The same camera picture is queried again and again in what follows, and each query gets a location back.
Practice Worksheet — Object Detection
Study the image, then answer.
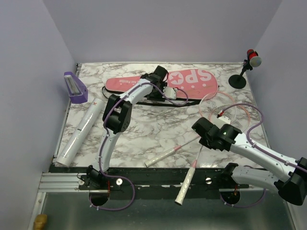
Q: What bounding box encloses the pink badminton racket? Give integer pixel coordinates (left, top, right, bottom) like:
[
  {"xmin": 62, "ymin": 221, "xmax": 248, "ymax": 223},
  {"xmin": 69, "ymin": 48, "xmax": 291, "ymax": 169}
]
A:
[
  {"xmin": 174, "ymin": 92, "xmax": 238, "ymax": 206},
  {"xmin": 144, "ymin": 103, "xmax": 257, "ymax": 168}
]

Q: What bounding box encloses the pink racket cover bag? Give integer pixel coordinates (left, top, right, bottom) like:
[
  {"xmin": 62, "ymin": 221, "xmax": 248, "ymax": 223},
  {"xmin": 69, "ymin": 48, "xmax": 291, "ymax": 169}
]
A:
[{"xmin": 105, "ymin": 69, "xmax": 218, "ymax": 100}]

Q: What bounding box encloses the grey shuttlecock tube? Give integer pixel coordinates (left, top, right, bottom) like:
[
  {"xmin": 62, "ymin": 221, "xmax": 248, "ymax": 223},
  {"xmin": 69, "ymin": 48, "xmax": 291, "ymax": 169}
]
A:
[{"xmin": 56, "ymin": 98, "xmax": 104, "ymax": 167}]

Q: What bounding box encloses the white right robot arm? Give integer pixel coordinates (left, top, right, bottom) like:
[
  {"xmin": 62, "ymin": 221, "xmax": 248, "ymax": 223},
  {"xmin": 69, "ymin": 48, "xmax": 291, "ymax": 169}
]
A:
[{"xmin": 192, "ymin": 117, "xmax": 307, "ymax": 206}]

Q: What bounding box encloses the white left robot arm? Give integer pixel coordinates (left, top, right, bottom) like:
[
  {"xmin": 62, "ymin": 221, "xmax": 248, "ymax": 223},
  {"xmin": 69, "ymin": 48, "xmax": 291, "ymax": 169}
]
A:
[{"xmin": 86, "ymin": 66, "xmax": 168, "ymax": 189}]

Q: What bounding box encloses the black microphone stand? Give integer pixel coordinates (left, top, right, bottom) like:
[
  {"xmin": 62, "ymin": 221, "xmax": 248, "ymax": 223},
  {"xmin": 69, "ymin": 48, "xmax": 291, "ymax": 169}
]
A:
[{"xmin": 228, "ymin": 59, "xmax": 251, "ymax": 89}]

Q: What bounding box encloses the purple metronome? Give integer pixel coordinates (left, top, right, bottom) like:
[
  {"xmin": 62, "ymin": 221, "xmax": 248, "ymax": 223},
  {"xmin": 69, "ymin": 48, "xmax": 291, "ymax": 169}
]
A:
[{"xmin": 64, "ymin": 72, "xmax": 88, "ymax": 104}]

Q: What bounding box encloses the red grey microphone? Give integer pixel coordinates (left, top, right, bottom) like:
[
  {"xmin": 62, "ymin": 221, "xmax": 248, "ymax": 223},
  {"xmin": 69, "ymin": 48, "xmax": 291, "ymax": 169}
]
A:
[{"xmin": 247, "ymin": 49, "xmax": 262, "ymax": 68}]

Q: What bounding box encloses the brass fitting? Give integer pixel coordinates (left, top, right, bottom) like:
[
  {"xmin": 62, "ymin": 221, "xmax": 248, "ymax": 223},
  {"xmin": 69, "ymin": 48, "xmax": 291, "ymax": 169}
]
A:
[{"xmin": 33, "ymin": 214, "xmax": 47, "ymax": 230}]

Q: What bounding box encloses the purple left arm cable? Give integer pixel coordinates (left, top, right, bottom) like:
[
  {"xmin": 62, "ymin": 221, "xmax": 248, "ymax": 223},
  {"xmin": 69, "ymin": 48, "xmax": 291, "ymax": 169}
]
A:
[{"xmin": 97, "ymin": 82, "xmax": 189, "ymax": 211}]

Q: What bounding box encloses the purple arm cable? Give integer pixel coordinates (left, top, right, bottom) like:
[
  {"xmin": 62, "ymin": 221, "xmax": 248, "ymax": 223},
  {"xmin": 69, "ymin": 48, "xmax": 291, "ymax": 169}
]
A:
[
  {"xmin": 218, "ymin": 102, "xmax": 307, "ymax": 209},
  {"xmin": 97, "ymin": 82, "xmax": 189, "ymax": 211}
]

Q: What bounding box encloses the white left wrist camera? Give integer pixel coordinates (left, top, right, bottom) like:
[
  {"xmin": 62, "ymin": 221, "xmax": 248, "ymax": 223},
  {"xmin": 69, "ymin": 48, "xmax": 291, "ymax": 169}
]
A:
[{"xmin": 163, "ymin": 87, "xmax": 177, "ymax": 100}]

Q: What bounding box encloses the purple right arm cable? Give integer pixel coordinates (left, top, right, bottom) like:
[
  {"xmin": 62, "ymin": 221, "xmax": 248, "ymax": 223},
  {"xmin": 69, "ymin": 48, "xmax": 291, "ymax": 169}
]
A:
[{"xmin": 218, "ymin": 102, "xmax": 307, "ymax": 209}]

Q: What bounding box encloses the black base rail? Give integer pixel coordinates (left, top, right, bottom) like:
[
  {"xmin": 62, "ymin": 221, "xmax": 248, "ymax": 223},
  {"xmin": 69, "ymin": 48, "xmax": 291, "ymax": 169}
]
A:
[{"xmin": 79, "ymin": 166, "xmax": 248, "ymax": 200}]

